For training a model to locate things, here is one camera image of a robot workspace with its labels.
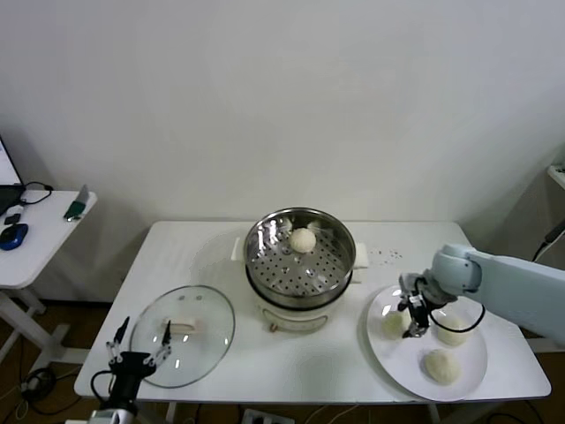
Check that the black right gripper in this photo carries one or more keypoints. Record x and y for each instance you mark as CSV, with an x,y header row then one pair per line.
x,y
419,309

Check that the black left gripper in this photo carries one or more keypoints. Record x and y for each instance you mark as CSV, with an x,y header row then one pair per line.
x,y
130,371

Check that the white steamed baozi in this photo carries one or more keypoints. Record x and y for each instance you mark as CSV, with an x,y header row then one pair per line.
x,y
302,240
452,333
392,325
441,366

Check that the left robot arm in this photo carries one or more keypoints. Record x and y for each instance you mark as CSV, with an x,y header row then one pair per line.
x,y
110,415

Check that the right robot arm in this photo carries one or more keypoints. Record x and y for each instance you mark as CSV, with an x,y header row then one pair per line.
x,y
507,278

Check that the perforated steel steamer basket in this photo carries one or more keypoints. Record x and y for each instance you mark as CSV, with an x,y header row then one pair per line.
x,y
300,274

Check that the large white plate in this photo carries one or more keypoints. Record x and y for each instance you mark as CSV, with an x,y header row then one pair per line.
x,y
397,371

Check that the dark crumbs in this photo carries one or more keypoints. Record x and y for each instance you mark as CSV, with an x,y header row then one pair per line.
x,y
393,253

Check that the white electric cooker pot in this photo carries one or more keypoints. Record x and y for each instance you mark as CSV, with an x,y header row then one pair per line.
x,y
291,315

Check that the white side table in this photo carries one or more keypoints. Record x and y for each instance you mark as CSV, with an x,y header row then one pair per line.
x,y
44,247

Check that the white power strip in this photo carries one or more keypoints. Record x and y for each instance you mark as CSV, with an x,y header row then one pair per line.
x,y
265,417

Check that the blue computer mouse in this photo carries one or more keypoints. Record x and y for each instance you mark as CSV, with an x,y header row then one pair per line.
x,y
13,236

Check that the small black device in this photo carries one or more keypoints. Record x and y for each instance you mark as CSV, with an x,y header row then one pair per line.
x,y
13,218

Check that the black laptop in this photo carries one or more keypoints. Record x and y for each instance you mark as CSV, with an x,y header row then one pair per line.
x,y
6,194

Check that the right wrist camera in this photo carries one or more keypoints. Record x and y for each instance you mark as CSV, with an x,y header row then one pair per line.
x,y
410,280

